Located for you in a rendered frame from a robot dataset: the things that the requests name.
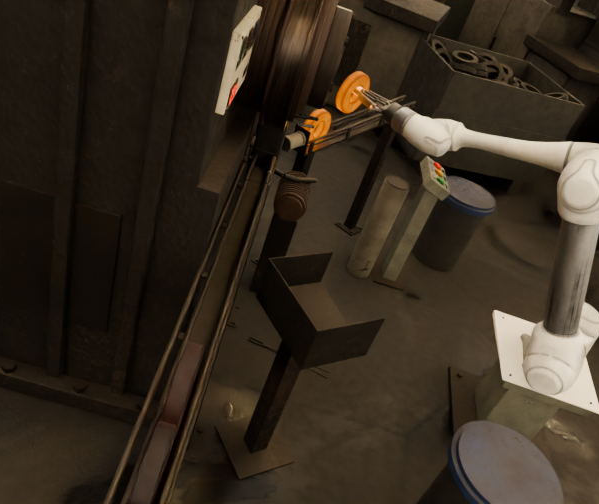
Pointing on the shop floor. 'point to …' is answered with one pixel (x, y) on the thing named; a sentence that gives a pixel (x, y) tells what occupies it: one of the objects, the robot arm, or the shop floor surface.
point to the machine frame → (92, 189)
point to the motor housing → (282, 222)
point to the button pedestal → (392, 267)
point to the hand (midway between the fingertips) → (354, 88)
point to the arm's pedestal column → (497, 406)
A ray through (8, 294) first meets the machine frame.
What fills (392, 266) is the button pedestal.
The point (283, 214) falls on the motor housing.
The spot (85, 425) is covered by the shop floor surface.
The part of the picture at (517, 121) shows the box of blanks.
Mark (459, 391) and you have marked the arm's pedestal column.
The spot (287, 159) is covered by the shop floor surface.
